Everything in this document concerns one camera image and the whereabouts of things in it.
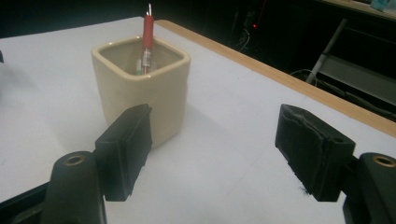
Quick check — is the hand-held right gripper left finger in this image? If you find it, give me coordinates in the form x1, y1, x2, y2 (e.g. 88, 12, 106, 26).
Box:
94, 104, 153, 203

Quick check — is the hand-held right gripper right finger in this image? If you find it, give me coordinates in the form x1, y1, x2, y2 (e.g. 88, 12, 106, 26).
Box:
275, 104, 357, 203

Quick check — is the cream square ceramic cup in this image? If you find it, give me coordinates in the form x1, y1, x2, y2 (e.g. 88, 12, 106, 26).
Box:
91, 35, 191, 149

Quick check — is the green pen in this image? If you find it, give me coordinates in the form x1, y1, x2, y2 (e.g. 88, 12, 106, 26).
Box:
134, 58, 145, 77

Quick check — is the red pen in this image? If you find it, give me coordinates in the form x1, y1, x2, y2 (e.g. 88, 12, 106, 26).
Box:
141, 3, 156, 76

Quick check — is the grey metal stand pole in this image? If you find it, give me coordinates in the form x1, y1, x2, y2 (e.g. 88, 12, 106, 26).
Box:
305, 18, 348, 85

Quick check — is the wooden side table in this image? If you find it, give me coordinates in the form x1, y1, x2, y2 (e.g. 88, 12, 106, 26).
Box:
319, 0, 396, 22

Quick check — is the teal box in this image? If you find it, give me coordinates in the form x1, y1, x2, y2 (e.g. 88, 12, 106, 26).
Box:
369, 0, 390, 12

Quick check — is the white cable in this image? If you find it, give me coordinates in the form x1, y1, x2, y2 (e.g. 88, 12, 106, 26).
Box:
289, 68, 319, 89

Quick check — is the grey metal chair frame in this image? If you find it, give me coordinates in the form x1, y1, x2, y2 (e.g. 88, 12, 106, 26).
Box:
317, 54, 396, 107

